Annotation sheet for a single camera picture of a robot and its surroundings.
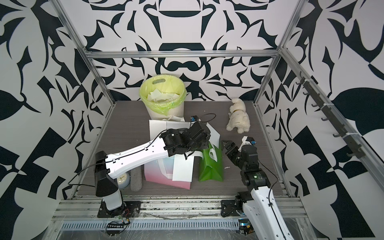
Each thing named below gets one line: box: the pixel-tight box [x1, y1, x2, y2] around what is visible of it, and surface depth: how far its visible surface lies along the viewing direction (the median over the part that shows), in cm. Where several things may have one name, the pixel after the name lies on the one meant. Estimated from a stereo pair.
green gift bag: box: [199, 141, 225, 183], surface depth 70 cm
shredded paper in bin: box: [147, 88, 180, 103], surface depth 99 cm
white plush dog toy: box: [226, 98, 251, 134], surface depth 101 cm
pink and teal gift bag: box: [144, 155, 191, 190], surface depth 74 cm
